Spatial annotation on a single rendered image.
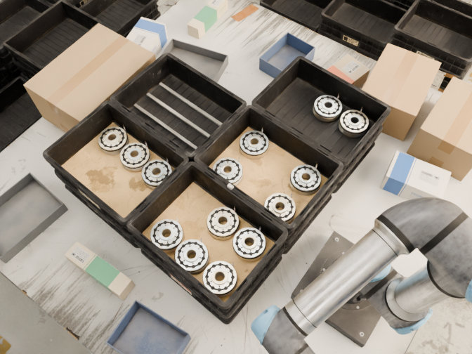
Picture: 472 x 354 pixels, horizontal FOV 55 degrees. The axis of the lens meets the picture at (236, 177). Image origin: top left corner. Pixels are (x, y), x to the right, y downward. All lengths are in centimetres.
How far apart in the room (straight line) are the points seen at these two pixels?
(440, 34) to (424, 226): 185
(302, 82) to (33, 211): 111
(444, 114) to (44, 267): 150
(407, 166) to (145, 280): 99
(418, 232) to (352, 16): 203
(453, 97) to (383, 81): 26
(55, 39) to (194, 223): 150
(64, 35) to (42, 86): 84
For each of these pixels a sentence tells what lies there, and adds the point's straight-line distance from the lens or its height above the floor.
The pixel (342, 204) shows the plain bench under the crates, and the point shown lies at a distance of 170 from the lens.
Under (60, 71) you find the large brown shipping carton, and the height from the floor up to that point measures 90.
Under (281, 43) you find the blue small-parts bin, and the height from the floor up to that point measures 74.
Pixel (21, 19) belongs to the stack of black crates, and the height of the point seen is 38.
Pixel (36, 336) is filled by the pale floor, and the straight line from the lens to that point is 242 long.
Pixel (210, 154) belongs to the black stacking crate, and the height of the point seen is 88.
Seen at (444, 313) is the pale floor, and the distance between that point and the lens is 244.
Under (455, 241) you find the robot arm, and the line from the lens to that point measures 96.
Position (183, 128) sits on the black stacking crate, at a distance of 170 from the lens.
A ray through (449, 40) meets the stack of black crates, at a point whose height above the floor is 49.
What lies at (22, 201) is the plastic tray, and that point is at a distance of 185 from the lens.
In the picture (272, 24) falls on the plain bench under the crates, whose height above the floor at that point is 70.
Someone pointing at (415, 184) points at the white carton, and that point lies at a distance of 171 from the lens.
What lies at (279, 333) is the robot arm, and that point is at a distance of 98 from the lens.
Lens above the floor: 219
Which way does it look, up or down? 60 degrees down
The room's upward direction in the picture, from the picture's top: 1 degrees counter-clockwise
